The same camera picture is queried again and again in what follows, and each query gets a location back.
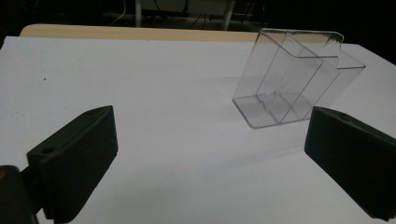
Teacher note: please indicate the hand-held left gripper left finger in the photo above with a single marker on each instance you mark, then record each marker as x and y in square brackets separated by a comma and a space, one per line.
[74, 161]

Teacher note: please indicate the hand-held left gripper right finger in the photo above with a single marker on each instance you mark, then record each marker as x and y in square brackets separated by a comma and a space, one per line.
[355, 155]

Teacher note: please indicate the clear plastic organizer box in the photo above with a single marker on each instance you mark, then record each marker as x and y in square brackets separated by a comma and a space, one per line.
[292, 84]

